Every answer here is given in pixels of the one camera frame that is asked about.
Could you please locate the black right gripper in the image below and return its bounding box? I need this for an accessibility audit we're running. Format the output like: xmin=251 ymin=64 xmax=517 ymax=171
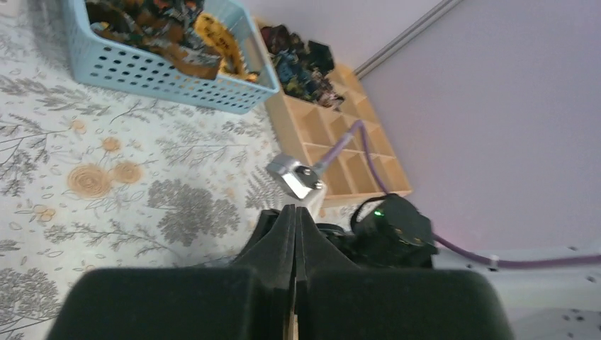
xmin=317 ymin=193 xmax=438 ymax=268

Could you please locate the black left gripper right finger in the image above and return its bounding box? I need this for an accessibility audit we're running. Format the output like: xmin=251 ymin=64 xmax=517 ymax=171
xmin=295 ymin=208 xmax=514 ymax=340

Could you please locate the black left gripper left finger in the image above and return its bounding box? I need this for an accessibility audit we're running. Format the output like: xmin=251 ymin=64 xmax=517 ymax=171
xmin=48 ymin=205 xmax=296 ymax=339

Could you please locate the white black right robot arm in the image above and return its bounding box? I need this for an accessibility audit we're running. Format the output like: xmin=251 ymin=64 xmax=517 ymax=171
xmin=318 ymin=194 xmax=600 ymax=339

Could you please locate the wooden compartment tray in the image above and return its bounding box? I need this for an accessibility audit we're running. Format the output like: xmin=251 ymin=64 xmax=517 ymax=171
xmin=253 ymin=18 xmax=414 ymax=209

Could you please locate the rolled multicolour tie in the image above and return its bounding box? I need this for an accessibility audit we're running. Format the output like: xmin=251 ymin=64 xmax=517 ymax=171
xmin=305 ymin=76 xmax=345 ymax=109

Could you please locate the rolled black tie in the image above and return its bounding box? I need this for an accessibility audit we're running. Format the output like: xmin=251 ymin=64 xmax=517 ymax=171
xmin=299 ymin=40 xmax=335 ymax=76

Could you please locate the rolled navy blue tie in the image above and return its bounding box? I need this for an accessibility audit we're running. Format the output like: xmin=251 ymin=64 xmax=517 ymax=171
xmin=272 ymin=50 xmax=312 ymax=100

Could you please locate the floral tablecloth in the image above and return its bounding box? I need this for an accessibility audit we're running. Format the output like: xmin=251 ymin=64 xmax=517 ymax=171
xmin=1 ymin=1 xmax=289 ymax=339

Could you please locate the rolled dark red tie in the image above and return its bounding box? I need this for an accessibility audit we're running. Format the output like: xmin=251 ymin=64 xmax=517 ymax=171
xmin=260 ymin=25 xmax=291 ymax=51

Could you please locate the yellow patterned tie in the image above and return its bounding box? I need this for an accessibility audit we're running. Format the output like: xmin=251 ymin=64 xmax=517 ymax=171
xmin=194 ymin=12 xmax=259 ymax=83

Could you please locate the orange floral tie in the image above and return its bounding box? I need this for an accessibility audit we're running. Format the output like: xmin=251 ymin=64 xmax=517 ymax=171
xmin=85 ymin=0 xmax=223 ymax=80

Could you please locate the light blue plastic basket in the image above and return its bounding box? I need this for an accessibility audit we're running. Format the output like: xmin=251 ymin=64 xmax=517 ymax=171
xmin=61 ymin=1 xmax=281 ymax=114

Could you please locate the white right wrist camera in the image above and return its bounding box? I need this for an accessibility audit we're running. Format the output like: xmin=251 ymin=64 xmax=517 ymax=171
xmin=266 ymin=154 xmax=327 ymax=218

